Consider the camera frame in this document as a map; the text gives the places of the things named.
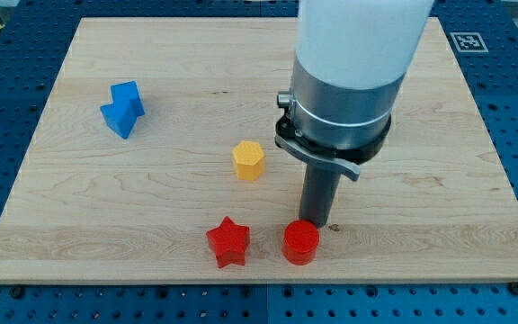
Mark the black clamp with grey lever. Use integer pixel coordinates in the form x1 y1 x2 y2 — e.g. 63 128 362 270
274 115 392 181

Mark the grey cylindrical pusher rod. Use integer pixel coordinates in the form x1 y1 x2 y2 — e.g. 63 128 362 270
299 165 341 228

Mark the red star block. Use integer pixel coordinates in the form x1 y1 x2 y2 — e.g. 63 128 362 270
206 216 250 268

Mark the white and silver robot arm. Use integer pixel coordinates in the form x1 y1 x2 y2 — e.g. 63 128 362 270
274 0 433 228

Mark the yellow hexagon block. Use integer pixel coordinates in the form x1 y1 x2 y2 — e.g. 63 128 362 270
232 140 265 181

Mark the red cylinder block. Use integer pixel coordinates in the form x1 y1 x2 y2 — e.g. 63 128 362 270
282 220 320 266

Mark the light wooden board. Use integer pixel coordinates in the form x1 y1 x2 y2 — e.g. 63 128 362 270
0 18 518 285

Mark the blue arrow block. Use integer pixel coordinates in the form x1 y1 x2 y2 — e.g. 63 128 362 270
100 81 145 139

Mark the black and white fiducial tag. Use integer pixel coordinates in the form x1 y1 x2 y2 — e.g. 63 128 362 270
451 31 488 53

